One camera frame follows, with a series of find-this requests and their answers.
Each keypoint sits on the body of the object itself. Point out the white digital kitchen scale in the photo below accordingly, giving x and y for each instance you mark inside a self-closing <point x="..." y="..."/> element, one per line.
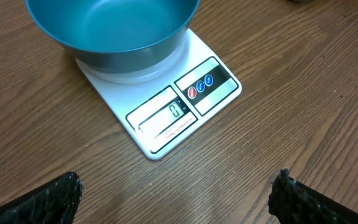
<point x="162" y="105"/>

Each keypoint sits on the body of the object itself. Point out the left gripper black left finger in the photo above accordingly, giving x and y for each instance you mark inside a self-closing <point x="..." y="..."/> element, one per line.
<point x="56" y="201"/>

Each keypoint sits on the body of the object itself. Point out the blue bowl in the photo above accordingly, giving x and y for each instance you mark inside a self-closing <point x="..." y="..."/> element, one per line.
<point x="116" y="36"/>

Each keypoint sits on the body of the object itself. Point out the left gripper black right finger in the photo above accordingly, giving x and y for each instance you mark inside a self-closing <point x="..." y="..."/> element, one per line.
<point x="295" y="203"/>

